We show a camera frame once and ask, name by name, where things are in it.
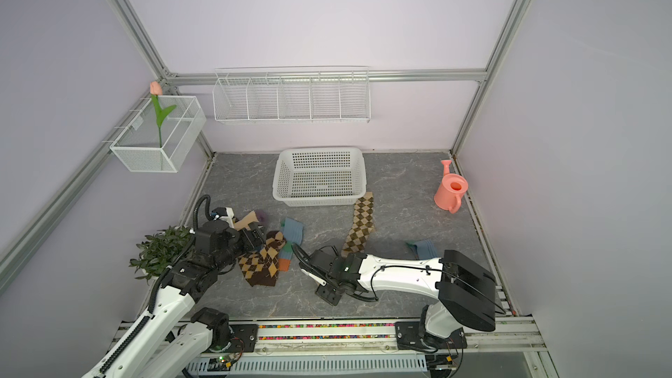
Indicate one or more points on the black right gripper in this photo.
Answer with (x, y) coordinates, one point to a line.
(327, 297)

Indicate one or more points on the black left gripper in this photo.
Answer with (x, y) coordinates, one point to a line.
(248, 243)

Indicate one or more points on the dark brown argyle sock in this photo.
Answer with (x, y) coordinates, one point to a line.
(261, 267)

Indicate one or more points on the tan argyle sock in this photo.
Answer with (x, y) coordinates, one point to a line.
(363, 225)

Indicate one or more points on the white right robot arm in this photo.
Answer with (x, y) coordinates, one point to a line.
(463, 292)

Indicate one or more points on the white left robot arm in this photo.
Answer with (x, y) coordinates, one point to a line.
(157, 344)

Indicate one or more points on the beige purple striped sock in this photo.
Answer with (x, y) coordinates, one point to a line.
(257, 216)

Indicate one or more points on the green potted plant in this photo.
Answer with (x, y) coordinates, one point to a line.
(157, 251)

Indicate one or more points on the blue green orange sock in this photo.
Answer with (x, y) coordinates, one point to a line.
(293, 232)

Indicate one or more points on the white plastic perforated basket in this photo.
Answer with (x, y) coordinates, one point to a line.
(329, 176)

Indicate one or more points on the pink watering can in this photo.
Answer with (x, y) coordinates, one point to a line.
(452, 189)

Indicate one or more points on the pink artificial tulip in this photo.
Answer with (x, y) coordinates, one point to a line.
(161, 113)

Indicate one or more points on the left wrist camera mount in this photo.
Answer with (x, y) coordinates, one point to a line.
(224, 214)

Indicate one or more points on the white wire wall basket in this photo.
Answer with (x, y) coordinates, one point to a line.
(137, 146)

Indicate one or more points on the white wire wall shelf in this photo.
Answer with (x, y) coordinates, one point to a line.
(292, 94)

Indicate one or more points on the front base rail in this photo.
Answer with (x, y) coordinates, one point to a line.
(511, 334)

